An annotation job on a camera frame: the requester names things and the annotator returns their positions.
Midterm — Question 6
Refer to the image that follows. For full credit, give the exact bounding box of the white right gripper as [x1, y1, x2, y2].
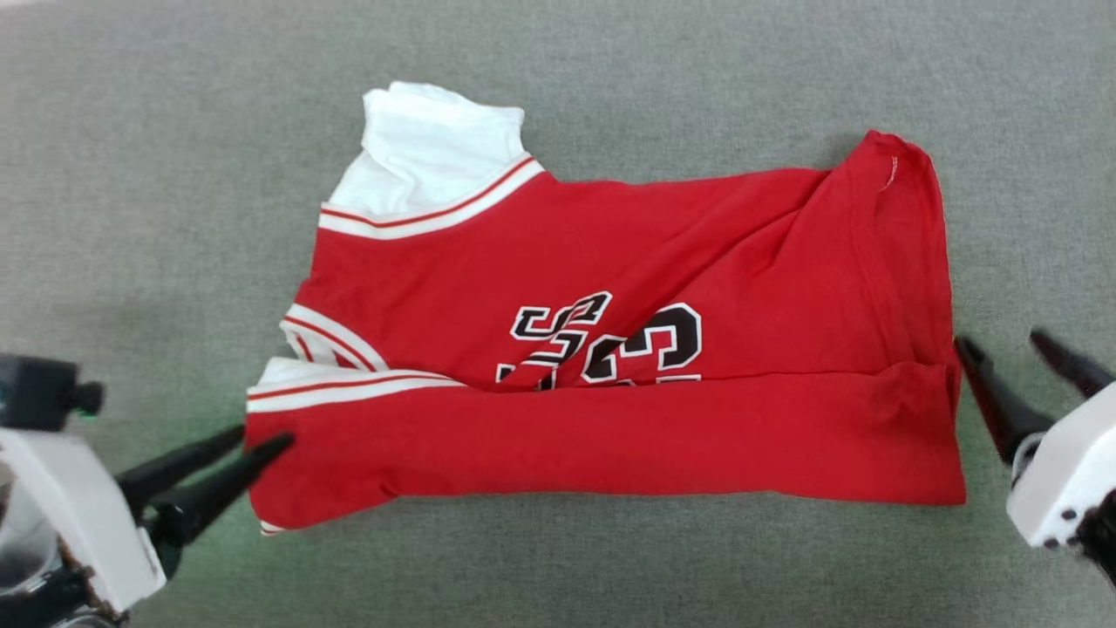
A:
[954, 328, 1116, 550]

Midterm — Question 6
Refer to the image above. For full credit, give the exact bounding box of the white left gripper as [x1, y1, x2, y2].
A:
[0, 424, 296, 616]

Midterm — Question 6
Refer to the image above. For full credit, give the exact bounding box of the red and white basketball jersey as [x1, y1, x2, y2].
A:
[243, 81, 968, 536]

